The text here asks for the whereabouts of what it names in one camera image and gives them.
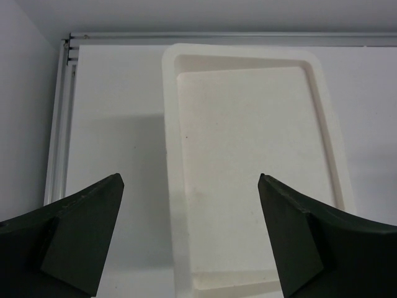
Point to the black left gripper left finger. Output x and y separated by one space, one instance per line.
60 250

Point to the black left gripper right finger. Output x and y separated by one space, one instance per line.
321 251

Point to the aluminium table frame rail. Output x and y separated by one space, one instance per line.
122 71

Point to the white drawer cabinet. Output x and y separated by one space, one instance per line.
232 114

